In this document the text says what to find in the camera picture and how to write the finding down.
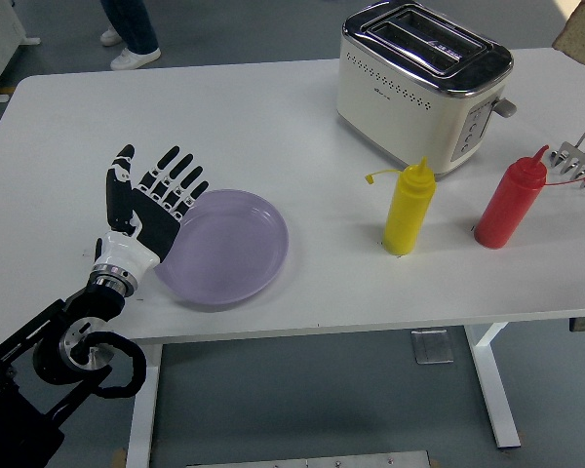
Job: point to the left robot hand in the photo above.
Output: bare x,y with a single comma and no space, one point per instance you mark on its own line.
151,219

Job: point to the purple round plate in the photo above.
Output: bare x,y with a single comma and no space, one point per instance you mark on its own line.
229,248

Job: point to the cream and chrome toaster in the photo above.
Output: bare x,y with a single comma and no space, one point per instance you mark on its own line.
385,112

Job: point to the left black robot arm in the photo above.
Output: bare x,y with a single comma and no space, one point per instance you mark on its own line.
19,343

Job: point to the long metal floor plate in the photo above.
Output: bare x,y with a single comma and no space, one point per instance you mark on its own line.
307,459

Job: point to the small metal floor plate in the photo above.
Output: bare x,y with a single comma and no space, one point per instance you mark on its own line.
431,346

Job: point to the white table leg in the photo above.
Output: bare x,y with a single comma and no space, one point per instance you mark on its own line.
144,404
495,390

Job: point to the person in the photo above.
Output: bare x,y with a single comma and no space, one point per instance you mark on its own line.
136,24

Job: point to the yellow squeeze bottle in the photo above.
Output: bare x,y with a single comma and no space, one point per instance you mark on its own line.
407,214

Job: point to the red squeeze bottle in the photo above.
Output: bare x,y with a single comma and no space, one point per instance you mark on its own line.
509,209

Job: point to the metal toast rack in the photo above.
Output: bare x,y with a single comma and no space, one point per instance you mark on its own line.
582,163

